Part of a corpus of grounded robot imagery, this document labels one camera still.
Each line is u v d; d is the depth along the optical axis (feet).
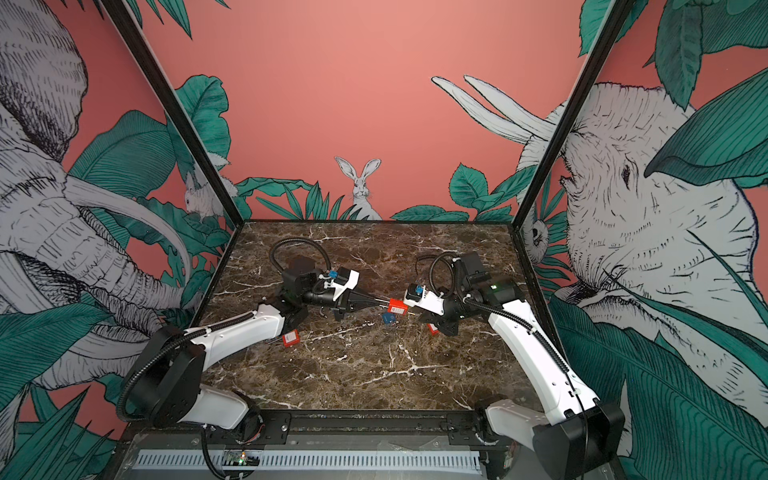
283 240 1.81
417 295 2.04
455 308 2.04
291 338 2.88
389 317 3.05
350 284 2.05
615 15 2.25
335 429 2.47
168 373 1.41
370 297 2.31
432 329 2.97
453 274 1.98
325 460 2.30
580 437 1.24
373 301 2.30
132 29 2.35
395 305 2.26
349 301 2.19
